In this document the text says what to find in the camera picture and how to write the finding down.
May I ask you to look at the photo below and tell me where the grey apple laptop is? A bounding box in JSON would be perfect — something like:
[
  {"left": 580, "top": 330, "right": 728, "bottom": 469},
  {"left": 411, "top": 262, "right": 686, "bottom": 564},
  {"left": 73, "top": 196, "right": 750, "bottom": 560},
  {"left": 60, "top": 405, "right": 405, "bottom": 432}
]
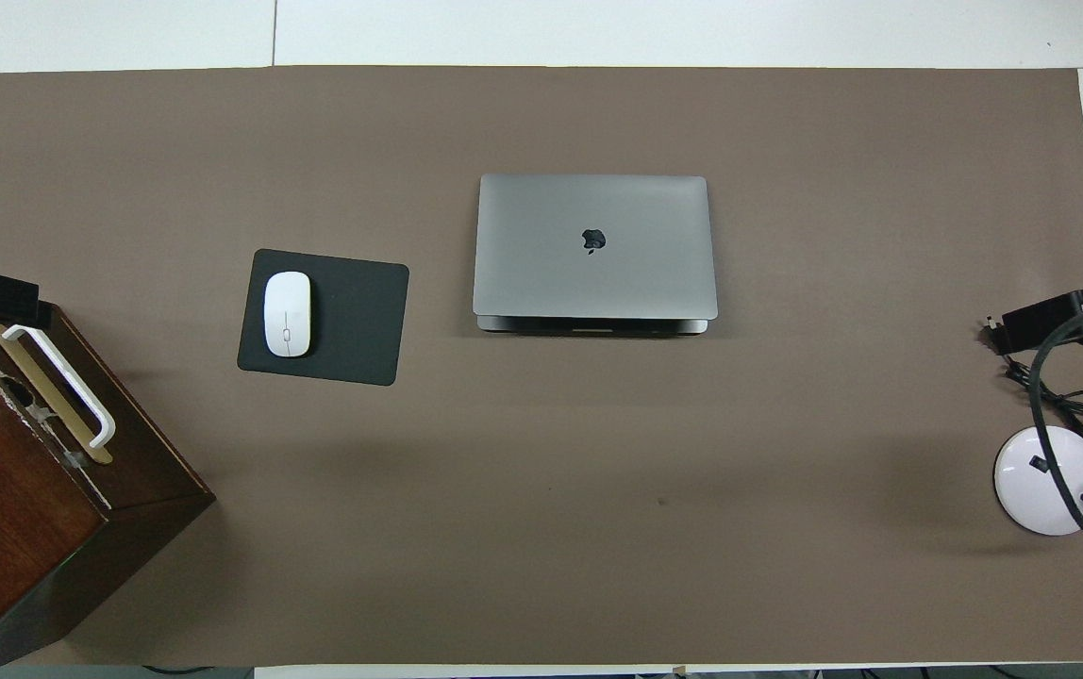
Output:
[{"left": 472, "top": 174, "right": 720, "bottom": 335}]

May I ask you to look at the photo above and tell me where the white desk lamp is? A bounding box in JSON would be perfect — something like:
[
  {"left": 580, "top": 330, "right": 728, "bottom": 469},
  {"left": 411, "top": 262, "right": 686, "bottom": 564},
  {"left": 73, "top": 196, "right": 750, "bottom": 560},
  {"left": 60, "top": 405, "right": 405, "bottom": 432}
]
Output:
[{"left": 992, "top": 366, "right": 1083, "bottom": 537}]

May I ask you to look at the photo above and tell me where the dark wooden box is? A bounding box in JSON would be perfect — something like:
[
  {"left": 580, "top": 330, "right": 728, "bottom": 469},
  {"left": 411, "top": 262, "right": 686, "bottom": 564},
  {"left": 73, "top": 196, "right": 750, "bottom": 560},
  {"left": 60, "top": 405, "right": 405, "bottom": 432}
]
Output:
[{"left": 0, "top": 302, "right": 217, "bottom": 678}]

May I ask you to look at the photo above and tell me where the white computer mouse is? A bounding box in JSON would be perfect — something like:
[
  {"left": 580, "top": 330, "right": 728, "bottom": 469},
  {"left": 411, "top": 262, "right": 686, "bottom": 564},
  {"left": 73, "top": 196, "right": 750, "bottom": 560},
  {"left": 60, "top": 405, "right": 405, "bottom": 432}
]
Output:
[{"left": 263, "top": 272, "right": 312, "bottom": 358}]

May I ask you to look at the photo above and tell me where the black mouse pad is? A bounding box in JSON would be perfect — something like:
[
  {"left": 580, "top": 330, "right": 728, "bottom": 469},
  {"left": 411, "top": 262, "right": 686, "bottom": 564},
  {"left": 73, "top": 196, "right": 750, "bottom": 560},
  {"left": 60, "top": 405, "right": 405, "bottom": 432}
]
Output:
[{"left": 237, "top": 248, "right": 410, "bottom": 387}]

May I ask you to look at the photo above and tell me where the brown table mat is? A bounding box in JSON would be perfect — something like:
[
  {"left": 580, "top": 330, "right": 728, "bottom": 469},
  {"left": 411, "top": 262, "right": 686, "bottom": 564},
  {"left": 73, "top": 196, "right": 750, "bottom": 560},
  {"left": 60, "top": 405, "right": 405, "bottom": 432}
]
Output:
[{"left": 0, "top": 66, "right": 1083, "bottom": 669}]

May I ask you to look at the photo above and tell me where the brass handle plate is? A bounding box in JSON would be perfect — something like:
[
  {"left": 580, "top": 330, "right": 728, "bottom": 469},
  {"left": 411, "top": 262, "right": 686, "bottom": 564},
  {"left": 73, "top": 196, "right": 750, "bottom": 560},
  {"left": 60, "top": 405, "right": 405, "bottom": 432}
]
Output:
[{"left": 0, "top": 323, "right": 114, "bottom": 465}]

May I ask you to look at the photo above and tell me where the white box handle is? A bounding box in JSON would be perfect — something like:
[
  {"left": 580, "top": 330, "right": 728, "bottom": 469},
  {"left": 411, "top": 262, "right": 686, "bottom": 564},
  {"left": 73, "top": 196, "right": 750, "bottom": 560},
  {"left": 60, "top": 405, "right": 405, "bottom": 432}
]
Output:
[{"left": 2, "top": 323, "right": 116, "bottom": 449}]

